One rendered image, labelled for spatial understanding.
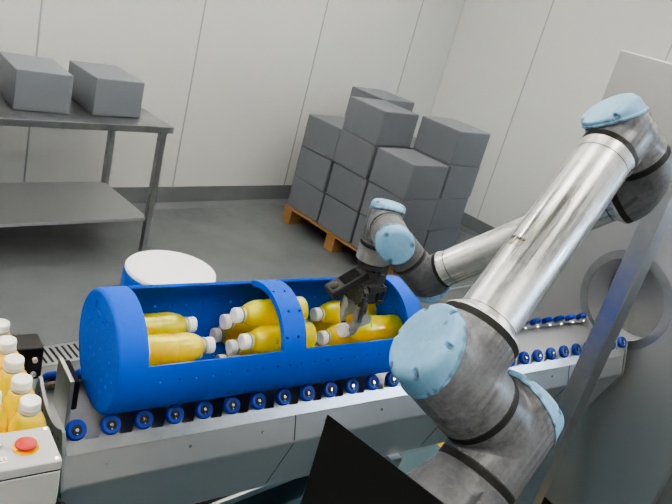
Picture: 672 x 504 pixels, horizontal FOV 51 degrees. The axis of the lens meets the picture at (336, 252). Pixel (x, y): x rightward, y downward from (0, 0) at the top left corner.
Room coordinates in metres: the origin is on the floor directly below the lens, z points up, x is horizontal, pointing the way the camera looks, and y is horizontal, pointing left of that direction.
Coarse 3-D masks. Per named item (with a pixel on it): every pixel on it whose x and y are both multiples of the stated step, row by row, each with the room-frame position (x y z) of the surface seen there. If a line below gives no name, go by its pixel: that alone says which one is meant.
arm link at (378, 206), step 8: (376, 200) 1.71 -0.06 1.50; (384, 200) 1.73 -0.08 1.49; (376, 208) 1.69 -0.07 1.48; (384, 208) 1.68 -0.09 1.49; (392, 208) 1.68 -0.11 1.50; (400, 208) 1.69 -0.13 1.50; (368, 216) 1.71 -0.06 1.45; (400, 216) 1.68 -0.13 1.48; (368, 224) 1.68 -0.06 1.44; (368, 232) 1.69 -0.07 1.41; (360, 240) 1.71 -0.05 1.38; (368, 240) 1.69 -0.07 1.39
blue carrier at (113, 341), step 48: (96, 288) 1.39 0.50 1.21; (144, 288) 1.47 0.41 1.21; (192, 288) 1.57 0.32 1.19; (240, 288) 1.68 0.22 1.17; (288, 288) 1.62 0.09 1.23; (96, 336) 1.35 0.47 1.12; (144, 336) 1.29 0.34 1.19; (288, 336) 1.51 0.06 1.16; (96, 384) 1.32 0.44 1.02; (144, 384) 1.27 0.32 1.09; (192, 384) 1.34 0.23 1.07; (240, 384) 1.43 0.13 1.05; (288, 384) 1.54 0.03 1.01
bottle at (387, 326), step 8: (376, 320) 1.76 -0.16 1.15; (384, 320) 1.78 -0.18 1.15; (392, 320) 1.80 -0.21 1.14; (400, 320) 1.82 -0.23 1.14; (360, 328) 1.71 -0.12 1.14; (368, 328) 1.72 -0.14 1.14; (376, 328) 1.74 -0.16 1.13; (384, 328) 1.76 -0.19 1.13; (392, 328) 1.78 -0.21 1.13; (352, 336) 1.71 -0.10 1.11; (360, 336) 1.71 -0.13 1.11; (368, 336) 1.72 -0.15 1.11; (376, 336) 1.74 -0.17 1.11; (384, 336) 1.76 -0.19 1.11; (392, 336) 1.79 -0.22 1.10
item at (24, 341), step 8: (16, 336) 1.44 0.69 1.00; (24, 336) 1.45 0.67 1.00; (32, 336) 1.46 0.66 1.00; (24, 344) 1.42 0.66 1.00; (32, 344) 1.43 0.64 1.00; (40, 344) 1.43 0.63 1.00; (24, 352) 1.40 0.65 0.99; (32, 352) 1.41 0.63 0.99; (40, 352) 1.42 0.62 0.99; (32, 360) 1.40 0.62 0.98; (40, 360) 1.42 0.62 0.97; (24, 368) 1.40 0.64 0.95; (32, 368) 1.41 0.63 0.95; (40, 368) 1.42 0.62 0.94; (32, 376) 1.40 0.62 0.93
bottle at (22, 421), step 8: (40, 408) 1.11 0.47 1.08; (16, 416) 1.08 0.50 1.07; (24, 416) 1.08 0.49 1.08; (32, 416) 1.09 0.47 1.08; (40, 416) 1.10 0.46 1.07; (8, 424) 1.09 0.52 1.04; (16, 424) 1.07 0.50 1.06; (24, 424) 1.07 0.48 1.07; (32, 424) 1.08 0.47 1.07; (40, 424) 1.09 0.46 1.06
